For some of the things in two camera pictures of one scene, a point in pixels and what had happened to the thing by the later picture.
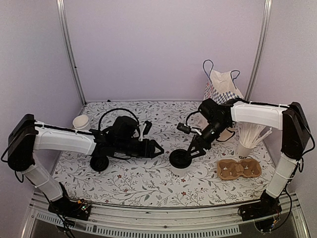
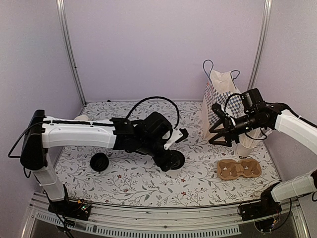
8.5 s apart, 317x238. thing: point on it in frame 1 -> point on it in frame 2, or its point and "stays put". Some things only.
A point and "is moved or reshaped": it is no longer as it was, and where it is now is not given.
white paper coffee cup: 180,172 -> 174,173
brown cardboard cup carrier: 230,169 stays put
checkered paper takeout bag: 223,88 stays put
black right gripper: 199,142 -> 229,136
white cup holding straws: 243,152 stays put
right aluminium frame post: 267,14 stays put
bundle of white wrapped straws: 250,134 stays put
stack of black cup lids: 99,163 stays put
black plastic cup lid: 179,158 is moved or reshaped
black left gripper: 149,152 -> 161,162
